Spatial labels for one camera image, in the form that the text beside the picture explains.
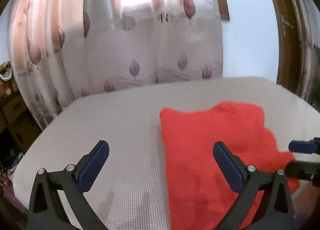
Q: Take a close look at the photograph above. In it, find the red knit sweater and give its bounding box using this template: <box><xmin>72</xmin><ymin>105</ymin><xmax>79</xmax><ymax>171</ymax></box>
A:
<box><xmin>159</xmin><ymin>102</ymin><xmax>294</xmax><ymax>229</ymax></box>

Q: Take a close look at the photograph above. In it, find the beige woven table cloth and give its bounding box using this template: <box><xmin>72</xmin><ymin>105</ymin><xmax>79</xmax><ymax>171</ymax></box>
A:
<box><xmin>13</xmin><ymin>77</ymin><xmax>319</xmax><ymax>229</ymax></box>

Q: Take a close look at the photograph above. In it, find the wooden drawer cabinet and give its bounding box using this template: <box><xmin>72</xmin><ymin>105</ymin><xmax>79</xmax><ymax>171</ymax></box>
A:
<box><xmin>1</xmin><ymin>91</ymin><xmax>42</xmax><ymax>154</ymax></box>

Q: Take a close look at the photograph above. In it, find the leaf patterned curtain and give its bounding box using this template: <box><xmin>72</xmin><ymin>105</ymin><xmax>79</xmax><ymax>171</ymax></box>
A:
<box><xmin>9</xmin><ymin>0</ymin><xmax>223</xmax><ymax>129</ymax></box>

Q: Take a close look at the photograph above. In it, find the brown wooden door frame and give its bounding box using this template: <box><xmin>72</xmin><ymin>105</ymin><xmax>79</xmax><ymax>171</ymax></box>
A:
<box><xmin>272</xmin><ymin>0</ymin><xmax>301</xmax><ymax>93</ymax></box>

